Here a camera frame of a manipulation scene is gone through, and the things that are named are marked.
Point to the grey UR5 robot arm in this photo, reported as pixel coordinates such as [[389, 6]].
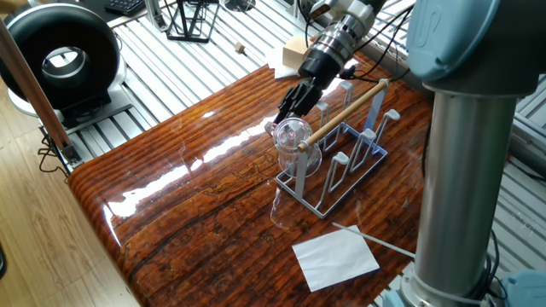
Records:
[[469, 149]]

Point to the tiny wooden cube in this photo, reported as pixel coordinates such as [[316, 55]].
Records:
[[239, 48]]

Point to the aluminium frame post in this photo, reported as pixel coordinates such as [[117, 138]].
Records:
[[155, 15]]

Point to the white paper sheet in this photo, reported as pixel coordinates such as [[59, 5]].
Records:
[[335, 260]]

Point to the aluminium table frame rail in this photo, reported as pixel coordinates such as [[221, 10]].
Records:
[[384, 51]]

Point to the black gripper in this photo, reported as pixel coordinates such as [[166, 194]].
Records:
[[320, 68]]

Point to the large wooden cube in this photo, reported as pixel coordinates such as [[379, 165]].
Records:
[[294, 53]]

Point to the brown frame post with bracket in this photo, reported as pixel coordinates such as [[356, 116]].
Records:
[[34, 85]]

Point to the black keyboard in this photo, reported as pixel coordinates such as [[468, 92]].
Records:
[[126, 6]]

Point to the white mug drying rack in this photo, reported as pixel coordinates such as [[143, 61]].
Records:
[[300, 179]]

